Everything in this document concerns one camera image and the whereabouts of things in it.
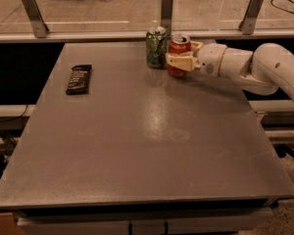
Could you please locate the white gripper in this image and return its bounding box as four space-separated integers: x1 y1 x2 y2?
166 41 227 76

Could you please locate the red Coca-Cola can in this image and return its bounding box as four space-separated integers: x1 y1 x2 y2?
168 34 191 77

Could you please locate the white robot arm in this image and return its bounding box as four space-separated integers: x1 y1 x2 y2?
166 41 294 102

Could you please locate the green soda can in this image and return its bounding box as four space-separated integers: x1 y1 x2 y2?
146 26 168 69

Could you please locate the black snack bar wrapper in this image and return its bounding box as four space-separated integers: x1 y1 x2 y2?
66 65 92 95

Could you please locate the middle metal bracket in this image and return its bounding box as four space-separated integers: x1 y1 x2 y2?
161 0 173 35

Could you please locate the metal bracket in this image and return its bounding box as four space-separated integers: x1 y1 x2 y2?
161 0 173 35
239 0 264 35
22 0 49 38

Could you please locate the right metal bracket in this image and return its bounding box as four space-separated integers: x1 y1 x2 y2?
239 0 264 35

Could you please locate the metal rail behind table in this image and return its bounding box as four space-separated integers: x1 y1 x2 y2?
0 29 294 43

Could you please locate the left metal bracket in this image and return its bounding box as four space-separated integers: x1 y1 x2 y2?
22 0 49 38

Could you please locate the black cable at left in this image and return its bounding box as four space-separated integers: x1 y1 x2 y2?
0 104 29 126

